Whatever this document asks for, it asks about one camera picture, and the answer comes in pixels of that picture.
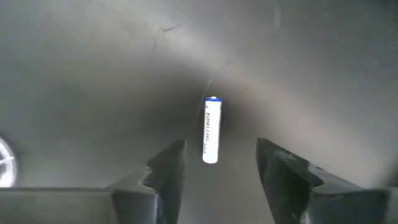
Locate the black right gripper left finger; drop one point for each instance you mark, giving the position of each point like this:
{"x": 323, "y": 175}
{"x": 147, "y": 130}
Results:
{"x": 168, "y": 186}

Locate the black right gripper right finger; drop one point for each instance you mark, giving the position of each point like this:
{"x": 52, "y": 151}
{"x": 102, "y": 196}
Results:
{"x": 286, "y": 186}

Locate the white Kirkland AAA battery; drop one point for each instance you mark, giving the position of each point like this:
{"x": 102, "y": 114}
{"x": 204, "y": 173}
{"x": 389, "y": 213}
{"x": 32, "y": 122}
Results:
{"x": 213, "y": 130}

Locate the black table mat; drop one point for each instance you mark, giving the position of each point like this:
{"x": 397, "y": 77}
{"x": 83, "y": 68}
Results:
{"x": 93, "y": 77}

